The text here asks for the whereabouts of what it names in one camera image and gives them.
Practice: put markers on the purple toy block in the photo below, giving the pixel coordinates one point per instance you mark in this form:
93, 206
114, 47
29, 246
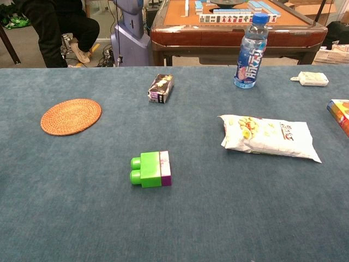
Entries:
166, 178

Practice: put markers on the brown mahjong table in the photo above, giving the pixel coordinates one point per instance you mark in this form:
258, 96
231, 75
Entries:
218, 35

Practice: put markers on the person in black trousers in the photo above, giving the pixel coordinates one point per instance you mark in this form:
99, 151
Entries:
51, 30

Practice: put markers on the round woven rattan coaster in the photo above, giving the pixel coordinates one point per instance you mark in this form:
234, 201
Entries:
71, 116

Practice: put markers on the orange printed box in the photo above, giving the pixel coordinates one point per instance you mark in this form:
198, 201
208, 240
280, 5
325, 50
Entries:
340, 114

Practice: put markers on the green black bag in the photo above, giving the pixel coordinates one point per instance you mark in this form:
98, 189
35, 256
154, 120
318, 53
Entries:
13, 20

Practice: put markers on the white plastic basket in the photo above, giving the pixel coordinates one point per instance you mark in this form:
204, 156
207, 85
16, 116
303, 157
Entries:
331, 56

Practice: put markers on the blue capped drink bottle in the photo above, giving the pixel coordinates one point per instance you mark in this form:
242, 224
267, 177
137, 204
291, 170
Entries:
249, 62

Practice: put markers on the row of mahjong tiles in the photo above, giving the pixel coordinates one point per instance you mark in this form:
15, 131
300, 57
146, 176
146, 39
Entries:
218, 18

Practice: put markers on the green toy block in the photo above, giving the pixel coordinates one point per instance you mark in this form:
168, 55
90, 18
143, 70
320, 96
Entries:
150, 169

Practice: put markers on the silver foil snack packet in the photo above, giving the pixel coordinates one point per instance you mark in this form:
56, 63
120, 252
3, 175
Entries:
161, 88

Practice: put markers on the small white wipes packet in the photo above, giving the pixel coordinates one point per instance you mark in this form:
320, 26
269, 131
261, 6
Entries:
312, 79

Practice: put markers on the blue felt table cloth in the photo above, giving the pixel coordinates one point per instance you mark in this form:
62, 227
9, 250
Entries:
174, 213

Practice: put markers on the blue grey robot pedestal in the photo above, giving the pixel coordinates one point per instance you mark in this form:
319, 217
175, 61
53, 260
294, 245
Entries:
131, 38

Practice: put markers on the white snack bag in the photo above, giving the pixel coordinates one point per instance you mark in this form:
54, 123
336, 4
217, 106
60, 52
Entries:
272, 139

